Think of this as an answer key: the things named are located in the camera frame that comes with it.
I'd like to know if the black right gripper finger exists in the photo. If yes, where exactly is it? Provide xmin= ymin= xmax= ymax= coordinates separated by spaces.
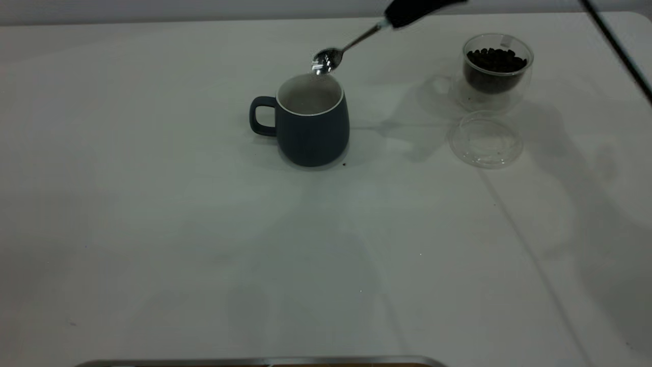
xmin=385 ymin=0 xmax=469 ymax=29

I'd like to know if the steel spoon light blue handle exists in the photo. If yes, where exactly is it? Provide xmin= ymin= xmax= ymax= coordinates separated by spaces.
xmin=311 ymin=19 xmax=394 ymax=76

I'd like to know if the dark grey ceramic mug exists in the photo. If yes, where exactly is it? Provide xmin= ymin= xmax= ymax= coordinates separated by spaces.
xmin=249 ymin=73 xmax=350 ymax=168

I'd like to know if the dark coffee beans pile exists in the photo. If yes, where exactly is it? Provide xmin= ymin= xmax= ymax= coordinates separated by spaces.
xmin=466 ymin=47 xmax=528 ymax=94

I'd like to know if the double-walled clear glass cup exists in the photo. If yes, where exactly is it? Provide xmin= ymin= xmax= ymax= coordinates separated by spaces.
xmin=460 ymin=33 xmax=535 ymax=112

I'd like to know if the small clear glass dish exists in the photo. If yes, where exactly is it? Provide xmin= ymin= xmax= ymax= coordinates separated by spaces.
xmin=449 ymin=111 xmax=524 ymax=169

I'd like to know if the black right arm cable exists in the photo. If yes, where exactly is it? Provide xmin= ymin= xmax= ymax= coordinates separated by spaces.
xmin=580 ymin=0 xmax=652 ymax=106

